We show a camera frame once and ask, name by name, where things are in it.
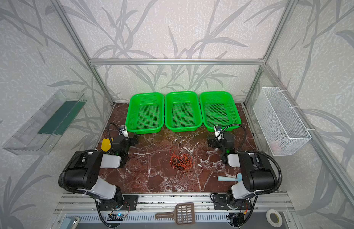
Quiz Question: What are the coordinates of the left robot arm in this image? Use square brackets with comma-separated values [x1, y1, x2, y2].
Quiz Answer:
[58, 133, 138, 203]

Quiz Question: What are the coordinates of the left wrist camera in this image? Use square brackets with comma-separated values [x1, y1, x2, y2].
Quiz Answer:
[118, 125, 129, 138]

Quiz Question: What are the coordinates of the red cable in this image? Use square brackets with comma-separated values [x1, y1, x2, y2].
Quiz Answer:
[169, 148, 195, 175]

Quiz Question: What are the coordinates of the grey device with screen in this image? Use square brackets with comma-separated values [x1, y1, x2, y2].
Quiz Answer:
[60, 216, 81, 229]

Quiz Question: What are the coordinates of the brown slotted spatula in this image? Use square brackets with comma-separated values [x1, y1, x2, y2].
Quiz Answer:
[155, 202, 196, 225]

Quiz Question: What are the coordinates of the right green plastic basket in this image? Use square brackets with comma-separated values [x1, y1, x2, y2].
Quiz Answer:
[199, 91, 242, 132]

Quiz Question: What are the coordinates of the white tape roll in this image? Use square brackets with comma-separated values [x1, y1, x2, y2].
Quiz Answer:
[266, 209, 283, 228]

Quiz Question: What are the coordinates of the green circuit board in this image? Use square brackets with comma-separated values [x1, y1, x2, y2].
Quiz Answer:
[108, 212, 128, 221]

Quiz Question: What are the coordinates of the yellow plastic spatula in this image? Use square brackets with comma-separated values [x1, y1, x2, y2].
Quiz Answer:
[101, 138, 111, 152]

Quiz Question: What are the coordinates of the middle green plastic basket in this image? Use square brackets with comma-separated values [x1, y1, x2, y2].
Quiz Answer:
[165, 91, 203, 133]

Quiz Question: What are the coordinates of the white wire mesh basket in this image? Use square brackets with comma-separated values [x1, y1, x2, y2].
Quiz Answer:
[253, 87, 312, 156]

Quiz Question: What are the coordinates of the left green plastic basket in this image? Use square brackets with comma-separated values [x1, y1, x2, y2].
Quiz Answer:
[125, 93, 165, 135]

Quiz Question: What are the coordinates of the aluminium rail base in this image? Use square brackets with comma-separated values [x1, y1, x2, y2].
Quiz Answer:
[54, 192, 295, 214]

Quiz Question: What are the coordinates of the light blue plastic scoop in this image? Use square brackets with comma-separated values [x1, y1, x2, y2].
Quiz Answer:
[218, 173, 242, 182]

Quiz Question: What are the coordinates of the clear acrylic wall shelf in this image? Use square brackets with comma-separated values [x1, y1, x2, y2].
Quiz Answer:
[3, 89, 87, 156]

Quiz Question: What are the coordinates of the green plastic basket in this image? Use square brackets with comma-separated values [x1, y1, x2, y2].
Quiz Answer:
[125, 93, 165, 135]
[199, 91, 242, 132]
[165, 91, 203, 133]

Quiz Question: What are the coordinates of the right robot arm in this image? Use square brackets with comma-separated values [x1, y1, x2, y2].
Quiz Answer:
[207, 131, 283, 205]

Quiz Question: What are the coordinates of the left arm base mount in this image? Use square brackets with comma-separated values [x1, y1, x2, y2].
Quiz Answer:
[98, 195, 139, 211]

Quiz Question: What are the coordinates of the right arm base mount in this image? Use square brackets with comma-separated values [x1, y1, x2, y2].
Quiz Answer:
[210, 193, 251, 211]

